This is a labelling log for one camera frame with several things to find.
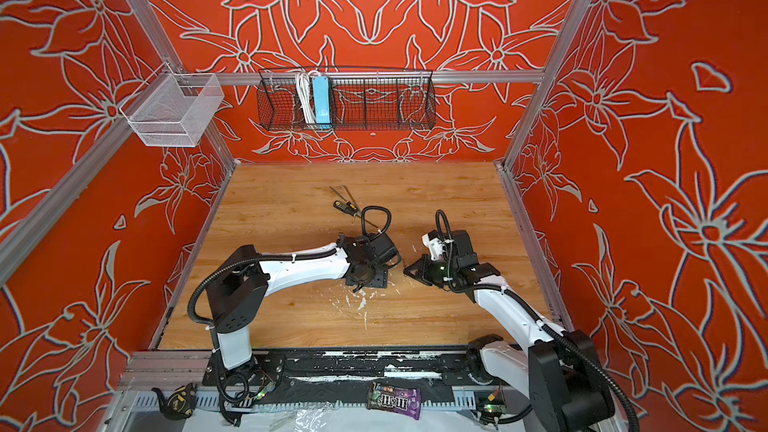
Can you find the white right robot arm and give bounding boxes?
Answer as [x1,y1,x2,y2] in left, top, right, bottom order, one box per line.
[404,230,640,431]

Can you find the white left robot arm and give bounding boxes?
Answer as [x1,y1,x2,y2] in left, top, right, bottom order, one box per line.
[187,232,402,372]

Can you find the thin metal rods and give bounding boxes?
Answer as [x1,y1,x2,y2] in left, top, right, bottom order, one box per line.
[330,185,358,208]

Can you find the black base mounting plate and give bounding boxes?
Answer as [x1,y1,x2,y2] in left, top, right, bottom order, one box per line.
[202,345,499,392]

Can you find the purple candy bag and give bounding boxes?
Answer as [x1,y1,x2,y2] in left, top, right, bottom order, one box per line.
[366,382,422,420]

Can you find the light blue box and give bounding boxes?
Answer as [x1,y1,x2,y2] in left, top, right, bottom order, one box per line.
[312,75,331,129]

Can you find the aluminium horizontal rear bar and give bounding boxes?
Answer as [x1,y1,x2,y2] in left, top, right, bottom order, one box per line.
[174,69,544,87]

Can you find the black tape measure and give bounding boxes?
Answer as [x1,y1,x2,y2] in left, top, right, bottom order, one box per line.
[151,382,198,421]

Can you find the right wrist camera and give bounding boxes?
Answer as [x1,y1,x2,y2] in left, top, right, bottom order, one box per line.
[422,231,447,262]

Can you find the aluminium table edge rail right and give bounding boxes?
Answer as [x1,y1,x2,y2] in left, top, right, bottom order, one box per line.
[493,161,573,330]

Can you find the black wire wall basket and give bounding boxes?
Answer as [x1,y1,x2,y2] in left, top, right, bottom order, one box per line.
[256,67,437,132]

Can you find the white cables in basket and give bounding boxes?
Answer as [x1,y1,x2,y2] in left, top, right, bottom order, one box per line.
[295,70,316,127]

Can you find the clear plastic wall bin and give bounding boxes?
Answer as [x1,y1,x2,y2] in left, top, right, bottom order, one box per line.
[118,63,224,147]

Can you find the aluminium frame post right rear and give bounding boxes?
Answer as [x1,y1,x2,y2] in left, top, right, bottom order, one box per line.
[501,0,592,173]

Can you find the aluminium frame post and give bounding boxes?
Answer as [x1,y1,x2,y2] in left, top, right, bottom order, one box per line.
[126,0,236,174]
[501,0,592,173]

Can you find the aluminium left side rail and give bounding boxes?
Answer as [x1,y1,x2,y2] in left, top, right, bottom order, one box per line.
[1,120,132,286]

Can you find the aluminium frame post left rear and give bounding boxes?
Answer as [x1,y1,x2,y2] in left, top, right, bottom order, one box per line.
[126,0,236,174]

